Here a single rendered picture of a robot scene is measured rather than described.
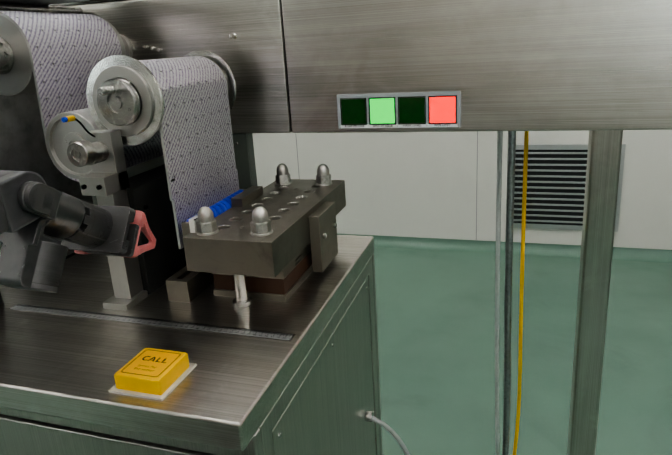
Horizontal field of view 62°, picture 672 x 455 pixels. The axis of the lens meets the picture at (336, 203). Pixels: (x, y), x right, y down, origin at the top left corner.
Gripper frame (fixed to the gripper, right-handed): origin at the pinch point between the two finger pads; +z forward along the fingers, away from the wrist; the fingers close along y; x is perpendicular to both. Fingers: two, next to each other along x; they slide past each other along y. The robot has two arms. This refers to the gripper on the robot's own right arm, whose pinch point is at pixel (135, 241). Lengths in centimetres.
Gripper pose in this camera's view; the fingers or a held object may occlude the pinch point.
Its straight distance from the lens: 91.5
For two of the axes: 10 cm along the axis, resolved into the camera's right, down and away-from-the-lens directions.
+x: 1.2, -9.6, 2.6
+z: 2.8, 2.8, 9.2
